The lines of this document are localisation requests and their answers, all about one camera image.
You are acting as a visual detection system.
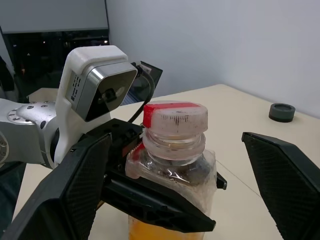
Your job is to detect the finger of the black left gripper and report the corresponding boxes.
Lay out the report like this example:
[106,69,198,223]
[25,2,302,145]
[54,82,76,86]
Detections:
[215,170,229,192]
[99,170,217,233]

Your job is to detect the dark grey round puck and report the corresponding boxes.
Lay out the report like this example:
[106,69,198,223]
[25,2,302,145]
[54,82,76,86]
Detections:
[268,102,297,124]

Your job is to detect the clear bottle cap red tape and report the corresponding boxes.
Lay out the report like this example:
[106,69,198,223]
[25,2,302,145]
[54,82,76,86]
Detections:
[142,100,209,138]

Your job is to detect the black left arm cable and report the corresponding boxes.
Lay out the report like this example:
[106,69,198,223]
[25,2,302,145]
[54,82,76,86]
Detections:
[126,61,157,124]

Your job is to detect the white roller blind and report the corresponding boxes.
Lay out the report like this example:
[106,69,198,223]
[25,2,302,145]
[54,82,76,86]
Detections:
[0,0,109,34]

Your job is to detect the dark window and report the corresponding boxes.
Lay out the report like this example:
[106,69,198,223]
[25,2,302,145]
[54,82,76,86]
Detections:
[0,29,110,104]

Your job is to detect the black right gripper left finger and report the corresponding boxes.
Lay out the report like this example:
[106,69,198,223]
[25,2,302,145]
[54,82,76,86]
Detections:
[0,132,114,240]

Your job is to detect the bottle with orange liquid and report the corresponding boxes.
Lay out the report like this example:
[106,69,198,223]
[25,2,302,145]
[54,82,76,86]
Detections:
[124,129,218,240]

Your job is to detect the dark laptop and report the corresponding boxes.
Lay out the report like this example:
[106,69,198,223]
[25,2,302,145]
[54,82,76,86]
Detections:
[119,60,164,107]

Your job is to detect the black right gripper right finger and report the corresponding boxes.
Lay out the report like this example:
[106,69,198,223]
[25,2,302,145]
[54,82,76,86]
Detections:
[240,131,320,240]

